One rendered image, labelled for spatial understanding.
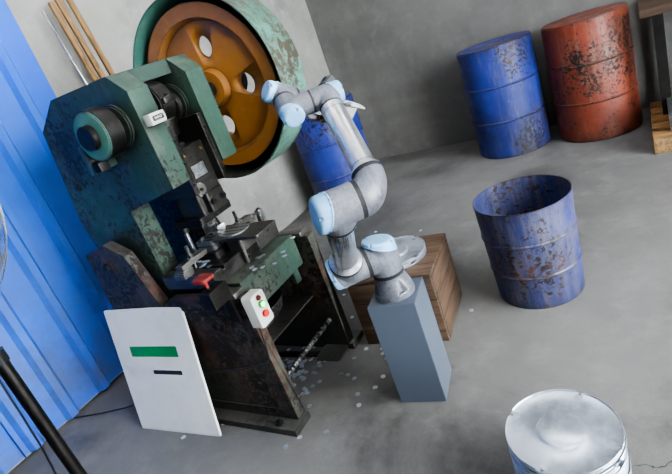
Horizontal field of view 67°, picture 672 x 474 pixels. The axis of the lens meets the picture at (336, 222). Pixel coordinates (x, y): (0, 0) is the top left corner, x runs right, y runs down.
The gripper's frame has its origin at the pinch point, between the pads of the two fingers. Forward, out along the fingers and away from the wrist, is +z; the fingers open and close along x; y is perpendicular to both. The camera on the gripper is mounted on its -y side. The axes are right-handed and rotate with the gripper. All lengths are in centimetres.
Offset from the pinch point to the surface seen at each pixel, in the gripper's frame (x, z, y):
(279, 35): -35.3, -17.0, -30.1
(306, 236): -39, 10, 50
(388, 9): -226, 173, -160
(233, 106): -65, -21, -4
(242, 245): -39, -20, 56
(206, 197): -44, -35, 39
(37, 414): -30, -86, 116
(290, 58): -34.4, -11.2, -22.2
